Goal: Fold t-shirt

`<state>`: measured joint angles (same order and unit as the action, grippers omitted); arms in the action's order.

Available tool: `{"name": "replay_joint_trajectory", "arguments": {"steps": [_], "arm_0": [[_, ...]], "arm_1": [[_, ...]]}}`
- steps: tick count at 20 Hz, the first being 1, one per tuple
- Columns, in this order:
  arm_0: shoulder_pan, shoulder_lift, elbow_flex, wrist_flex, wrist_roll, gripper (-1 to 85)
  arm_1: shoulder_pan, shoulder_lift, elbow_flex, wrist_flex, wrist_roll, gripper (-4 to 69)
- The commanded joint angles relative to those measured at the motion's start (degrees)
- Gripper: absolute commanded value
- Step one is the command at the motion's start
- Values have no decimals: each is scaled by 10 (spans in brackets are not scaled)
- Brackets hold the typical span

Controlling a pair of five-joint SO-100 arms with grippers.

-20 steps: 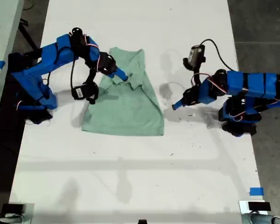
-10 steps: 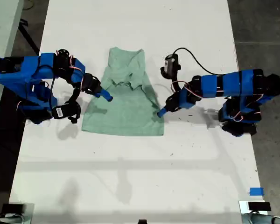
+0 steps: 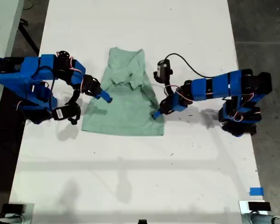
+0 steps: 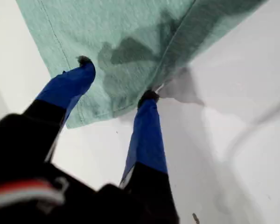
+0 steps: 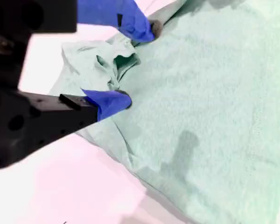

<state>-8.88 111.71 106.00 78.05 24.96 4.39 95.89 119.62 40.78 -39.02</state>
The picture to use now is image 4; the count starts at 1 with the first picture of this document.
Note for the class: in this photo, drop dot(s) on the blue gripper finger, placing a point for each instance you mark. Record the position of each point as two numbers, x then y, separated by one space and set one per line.
70 86
149 144

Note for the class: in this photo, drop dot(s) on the pale green t-shirt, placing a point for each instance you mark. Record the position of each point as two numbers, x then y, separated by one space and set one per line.
107 35

